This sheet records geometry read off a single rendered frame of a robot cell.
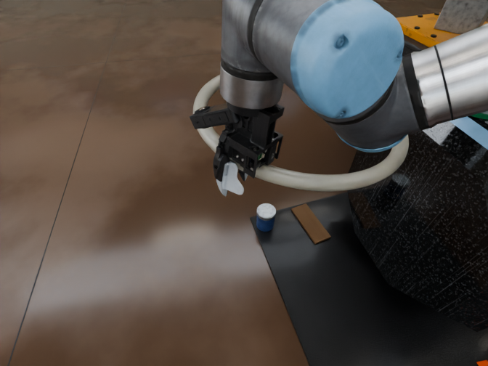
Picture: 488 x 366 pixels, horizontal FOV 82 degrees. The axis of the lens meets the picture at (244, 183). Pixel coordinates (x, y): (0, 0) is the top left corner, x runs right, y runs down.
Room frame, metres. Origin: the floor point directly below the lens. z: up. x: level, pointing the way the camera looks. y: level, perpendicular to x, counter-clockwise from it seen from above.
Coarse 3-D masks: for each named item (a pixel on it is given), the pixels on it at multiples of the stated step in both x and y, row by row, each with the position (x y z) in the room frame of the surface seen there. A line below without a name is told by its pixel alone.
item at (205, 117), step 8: (224, 104) 0.42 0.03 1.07; (200, 112) 0.41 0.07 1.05; (208, 112) 0.39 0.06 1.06; (216, 112) 0.38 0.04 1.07; (224, 112) 0.37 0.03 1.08; (232, 112) 0.36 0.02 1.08; (192, 120) 0.41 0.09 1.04; (200, 120) 0.40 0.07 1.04; (208, 120) 0.39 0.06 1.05; (216, 120) 0.38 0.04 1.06; (224, 120) 0.37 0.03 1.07; (232, 120) 0.36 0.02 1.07; (200, 128) 0.40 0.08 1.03
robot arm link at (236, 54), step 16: (224, 0) 0.36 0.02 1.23; (240, 0) 0.33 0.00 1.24; (224, 16) 0.36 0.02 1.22; (240, 16) 0.32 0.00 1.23; (224, 32) 0.36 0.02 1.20; (240, 32) 0.32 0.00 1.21; (224, 48) 0.35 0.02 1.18; (240, 48) 0.34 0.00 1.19; (224, 64) 0.35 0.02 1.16; (240, 64) 0.34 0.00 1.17; (256, 64) 0.33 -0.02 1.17; (256, 80) 0.33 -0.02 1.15
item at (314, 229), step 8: (296, 208) 0.99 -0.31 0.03; (304, 208) 0.99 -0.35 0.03; (296, 216) 0.93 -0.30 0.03; (304, 216) 0.93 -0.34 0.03; (312, 216) 0.93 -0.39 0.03; (304, 224) 0.87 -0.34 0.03; (312, 224) 0.87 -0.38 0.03; (320, 224) 0.87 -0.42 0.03; (312, 232) 0.82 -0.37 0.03; (320, 232) 0.82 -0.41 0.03; (312, 240) 0.78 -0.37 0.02; (320, 240) 0.77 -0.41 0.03
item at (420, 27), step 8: (416, 16) 1.83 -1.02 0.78; (424, 16) 1.83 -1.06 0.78; (432, 16) 1.83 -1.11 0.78; (400, 24) 1.71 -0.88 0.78; (408, 24) 1.70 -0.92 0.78; (416, 24) 1.70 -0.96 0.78; (424, 24) 1.70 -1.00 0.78; (432, 24) 1.70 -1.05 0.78; (408, 32) 1.64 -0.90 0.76; (416, 32) 1.59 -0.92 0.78; (424, 32) 1.58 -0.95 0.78; (432, 32) 1.58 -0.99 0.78; (440, 32) 1.58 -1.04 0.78; (448, 32) 1.58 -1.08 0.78; (416, 40) 1.57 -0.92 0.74; (424, 40) 1.52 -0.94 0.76; (432, 40) 1.48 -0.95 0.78; (440, 40) 1.47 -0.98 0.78
